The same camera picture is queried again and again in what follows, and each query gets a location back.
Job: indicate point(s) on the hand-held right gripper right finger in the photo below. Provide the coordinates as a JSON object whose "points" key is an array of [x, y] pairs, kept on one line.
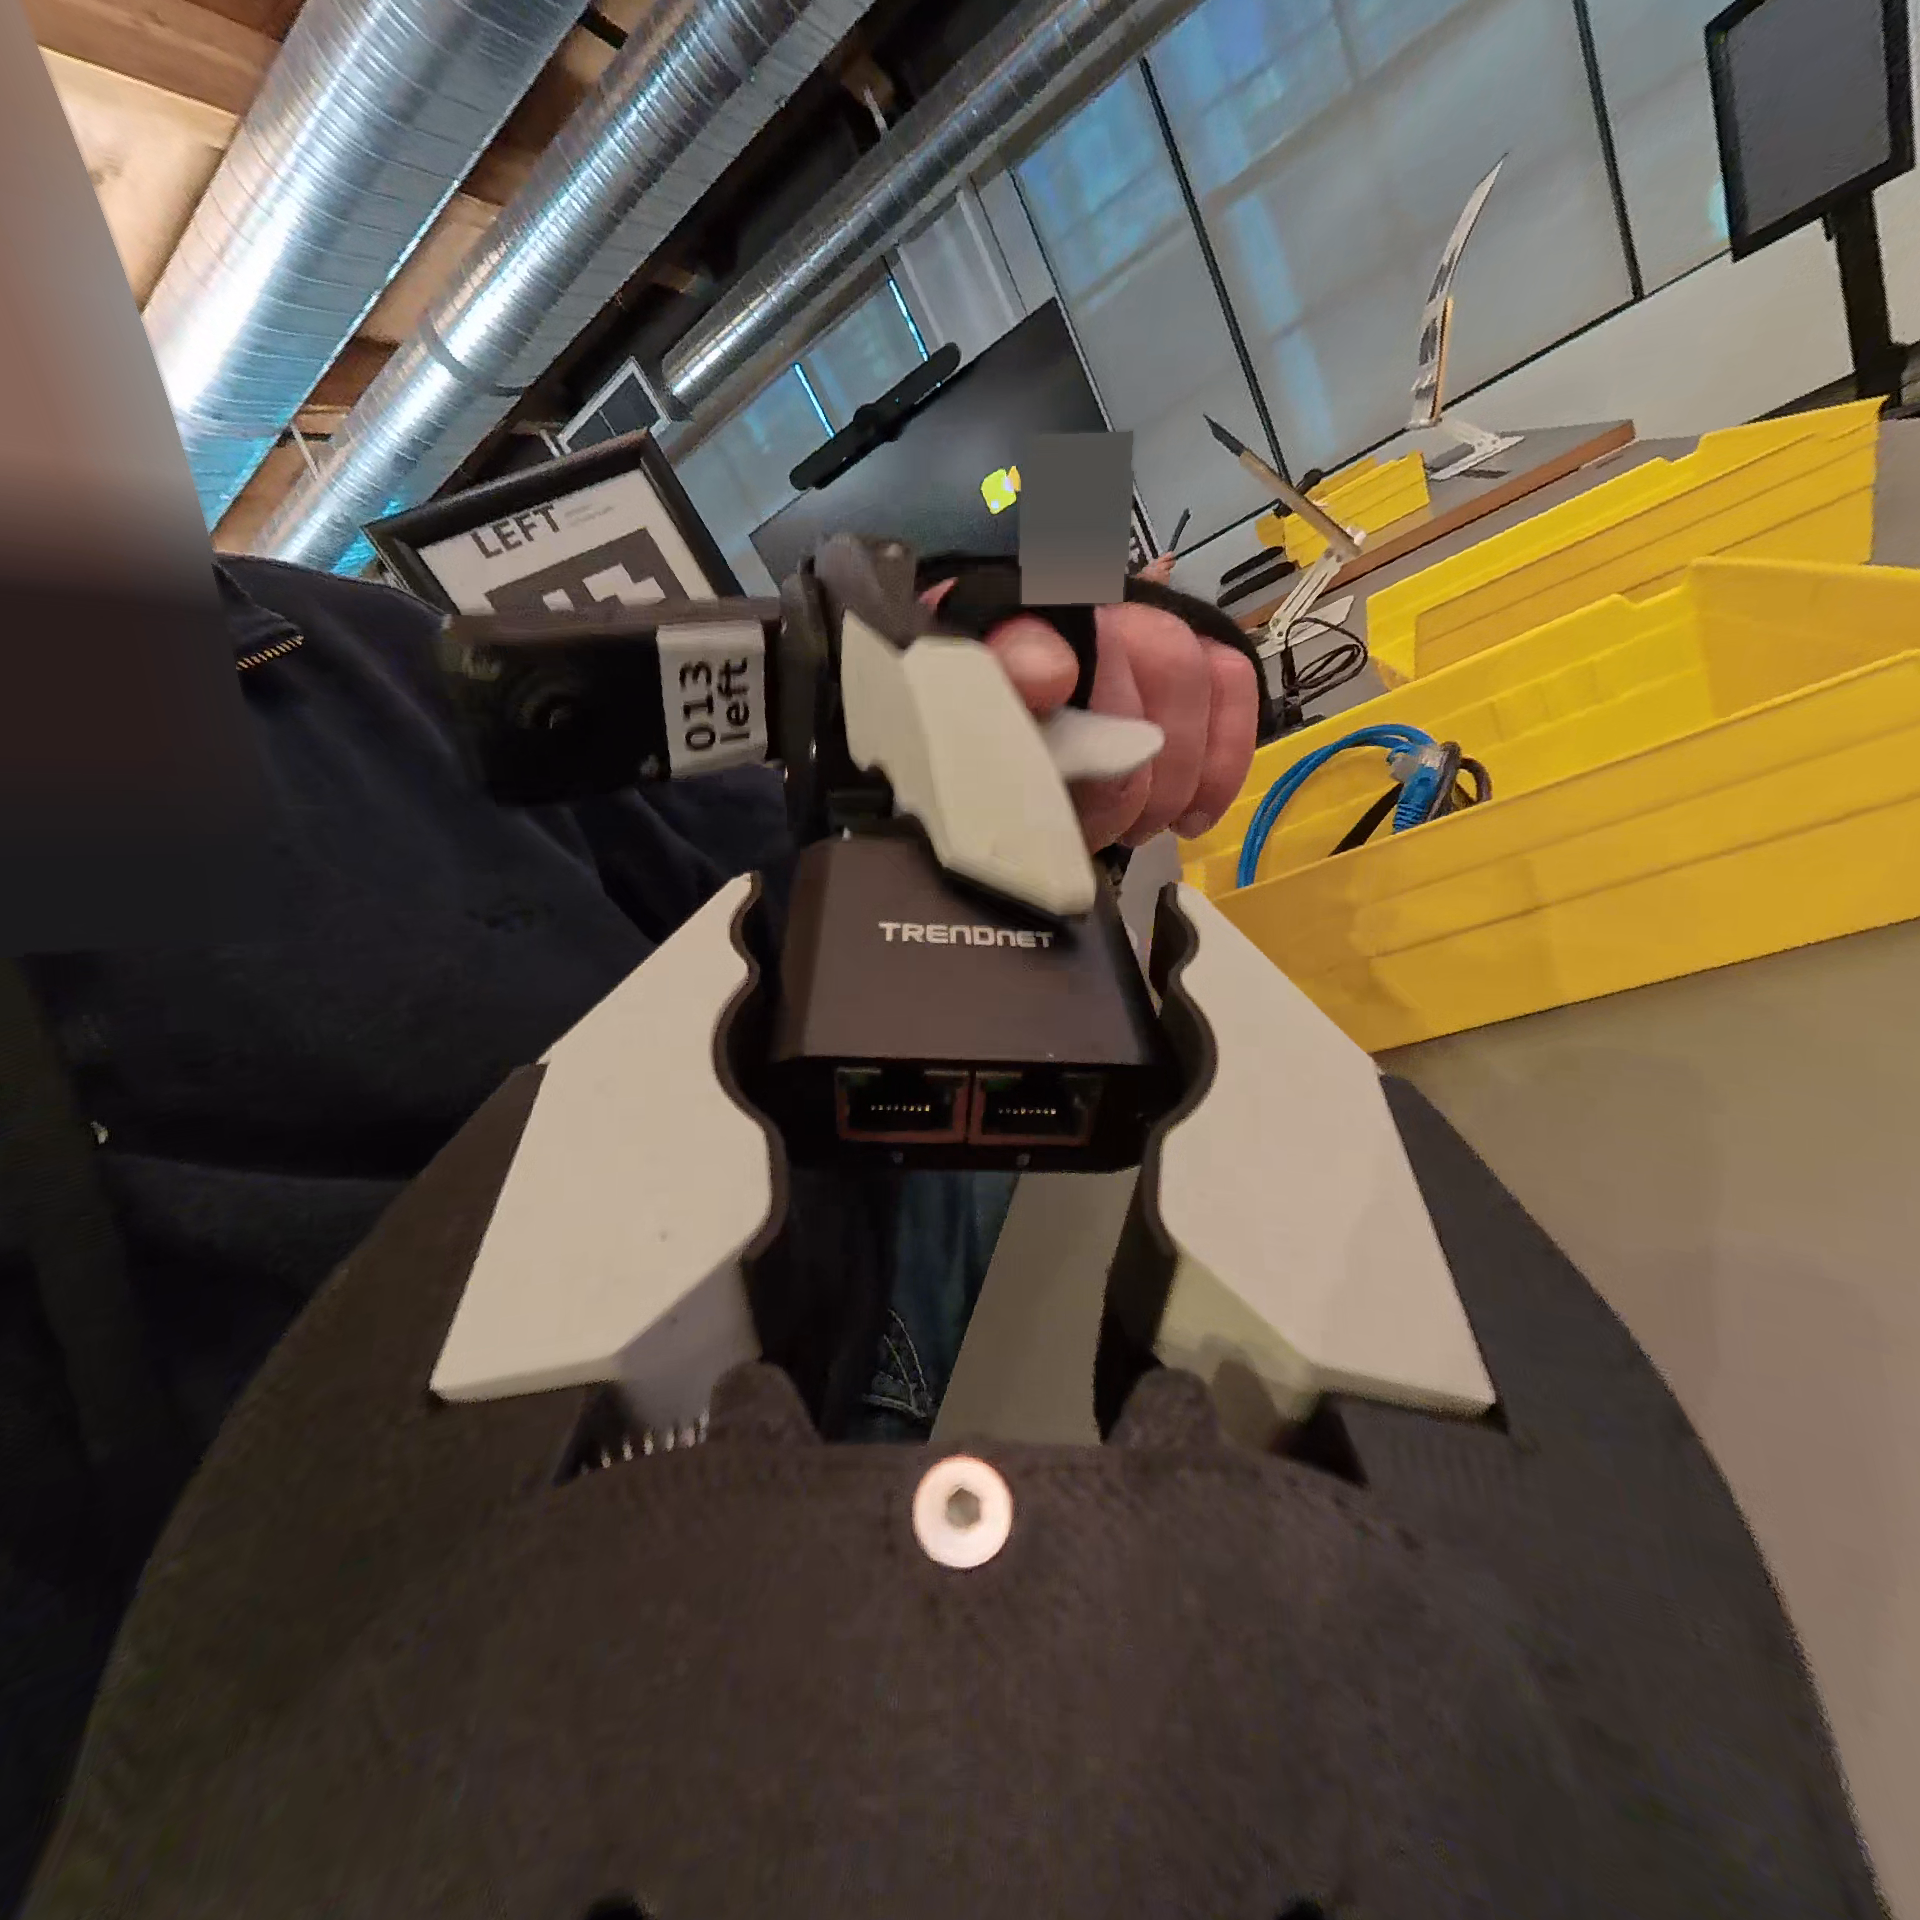
{"points": [[1305, 1188]]}

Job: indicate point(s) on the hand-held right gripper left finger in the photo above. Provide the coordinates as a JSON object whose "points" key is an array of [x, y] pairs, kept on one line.
{"points": [[598, 1172]]}

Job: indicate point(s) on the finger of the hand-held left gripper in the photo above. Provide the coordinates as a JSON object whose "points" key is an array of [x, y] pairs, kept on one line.
{"points": [[975, 766], [1110, 747]]}

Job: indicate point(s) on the black network adapter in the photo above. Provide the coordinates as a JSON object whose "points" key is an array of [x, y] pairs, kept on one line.
{"points": [[960, 1005]]}

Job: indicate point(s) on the yellow plastic bin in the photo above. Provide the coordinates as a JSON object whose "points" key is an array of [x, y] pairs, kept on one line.
{"points": [[1651, 901], [1651, 510], [1351, 504]]}

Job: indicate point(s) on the person's left hand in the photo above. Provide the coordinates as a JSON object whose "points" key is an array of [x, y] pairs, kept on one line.
{"points": [[1193, 720]]}

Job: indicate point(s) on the person's dark jacket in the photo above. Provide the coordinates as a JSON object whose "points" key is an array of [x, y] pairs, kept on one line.
{"points": [[376, 901]]}

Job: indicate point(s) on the person's blue jeans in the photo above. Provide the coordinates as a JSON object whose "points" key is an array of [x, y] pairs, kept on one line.
{"points": [[932, 1276]]}

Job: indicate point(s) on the black webcam bar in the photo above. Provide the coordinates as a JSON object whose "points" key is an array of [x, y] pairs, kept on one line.
{"points": [[876, 418]]}

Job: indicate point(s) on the large black monitor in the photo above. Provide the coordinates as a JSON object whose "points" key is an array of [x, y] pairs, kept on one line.
{"points": [[1048, 391]]}

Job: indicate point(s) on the wooden table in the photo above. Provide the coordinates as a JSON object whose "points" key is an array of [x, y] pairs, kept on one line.
{"points": [[1517, 488]]}

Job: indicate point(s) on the white laptop stand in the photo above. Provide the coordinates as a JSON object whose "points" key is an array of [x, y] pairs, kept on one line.
{"points": [[1445, 332]]}

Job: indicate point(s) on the black monitor on stand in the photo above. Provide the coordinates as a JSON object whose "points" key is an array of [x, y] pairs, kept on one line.
{"points": [[1800, 118]]}

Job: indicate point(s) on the silver ventilation duct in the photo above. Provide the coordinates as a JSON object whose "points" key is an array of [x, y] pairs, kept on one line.
{"points": [[841, 255], [495, 301], [301, 227]]}

